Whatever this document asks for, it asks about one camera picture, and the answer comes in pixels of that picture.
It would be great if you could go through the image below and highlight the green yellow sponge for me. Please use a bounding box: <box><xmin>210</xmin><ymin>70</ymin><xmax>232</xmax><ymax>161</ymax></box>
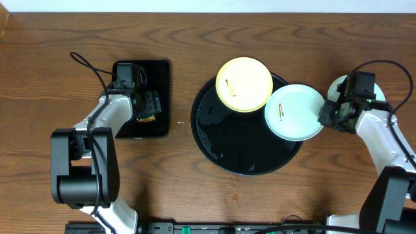
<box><xmin>136</xmin><ymin>114</ymin><xmax>155</xmax><ymax>123</ymax></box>

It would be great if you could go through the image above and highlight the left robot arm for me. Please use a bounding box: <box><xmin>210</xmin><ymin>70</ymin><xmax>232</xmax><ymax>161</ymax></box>
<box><xmin>51</xmin><ymin>89</ymin><xmax>161</xmax><ymax>233</ymax></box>

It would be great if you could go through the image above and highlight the left black camera cable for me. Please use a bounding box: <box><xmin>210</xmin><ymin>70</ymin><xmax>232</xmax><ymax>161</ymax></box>
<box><xmin>70</xmin><ymin>51</ymin><xmax>118</xmax><ymax>234</ymax></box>

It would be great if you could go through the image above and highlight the light blue plate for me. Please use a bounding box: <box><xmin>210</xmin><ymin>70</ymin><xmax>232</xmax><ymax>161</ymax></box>
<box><xmin>265</xmin><ymin>84</ymin><xmax>324</xmax><ymax>141</ymax></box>

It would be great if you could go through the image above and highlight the round black tray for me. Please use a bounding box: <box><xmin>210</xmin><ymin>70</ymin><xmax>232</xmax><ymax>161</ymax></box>
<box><xmin>190</xmin><ymin>77</ymin><xmax>302</xmax><ymax>176</ymax></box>

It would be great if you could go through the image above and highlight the pale green plate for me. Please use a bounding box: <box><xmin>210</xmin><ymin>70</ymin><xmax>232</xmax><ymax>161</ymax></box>
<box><xmin>327</xmin><ymin>75</ymin><xmax>386</xmax><ymax>101</ymax></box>

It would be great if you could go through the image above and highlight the yellow plate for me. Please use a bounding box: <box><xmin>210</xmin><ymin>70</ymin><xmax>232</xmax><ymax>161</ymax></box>
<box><xmin>215</xmin><ymin>57</ymin><xmax>273</xmax><ymax>112</ymax></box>

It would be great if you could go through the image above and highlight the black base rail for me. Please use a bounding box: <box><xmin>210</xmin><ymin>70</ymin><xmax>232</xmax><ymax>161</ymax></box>
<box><xmin>64</xmin><ymin>222</ymin><xmax>329</xmax><ymax>234</ymax></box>

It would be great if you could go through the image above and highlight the rectangular black tray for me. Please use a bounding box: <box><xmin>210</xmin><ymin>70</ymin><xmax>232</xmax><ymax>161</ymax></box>
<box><xmin>110</xmin><ymin>60</ymin><xmax>170</xmax><ymax>138</ymax></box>

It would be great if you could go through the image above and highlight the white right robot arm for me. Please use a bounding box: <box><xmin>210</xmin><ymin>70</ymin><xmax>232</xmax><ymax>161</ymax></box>
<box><xmin>318</xmin><ymin>94</ymin><xmax>415</xmax><ymax>233</ymax></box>

